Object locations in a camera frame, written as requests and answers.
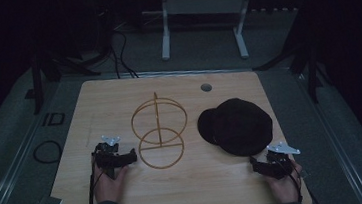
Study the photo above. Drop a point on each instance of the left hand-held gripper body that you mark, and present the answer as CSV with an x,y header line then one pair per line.
x,y
106,153

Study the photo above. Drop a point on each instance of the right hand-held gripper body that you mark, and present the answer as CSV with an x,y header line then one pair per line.
x,y
280,161

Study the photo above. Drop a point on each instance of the black hat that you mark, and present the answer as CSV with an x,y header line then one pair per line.
x,y
236,127

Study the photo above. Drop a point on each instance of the person's right hand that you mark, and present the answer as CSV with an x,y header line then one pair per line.
x,y
284,187

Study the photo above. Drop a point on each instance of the person's left hand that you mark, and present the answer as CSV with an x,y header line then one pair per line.
x,y
108,186

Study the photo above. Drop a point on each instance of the grey tape piece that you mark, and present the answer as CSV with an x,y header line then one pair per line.
x,y
54,201

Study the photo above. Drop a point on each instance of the black tripod stand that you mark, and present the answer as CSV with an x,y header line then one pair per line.
x,y
302,60
48,66

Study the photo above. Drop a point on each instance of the white metal table frame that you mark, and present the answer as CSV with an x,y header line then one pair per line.
x,y
203,9

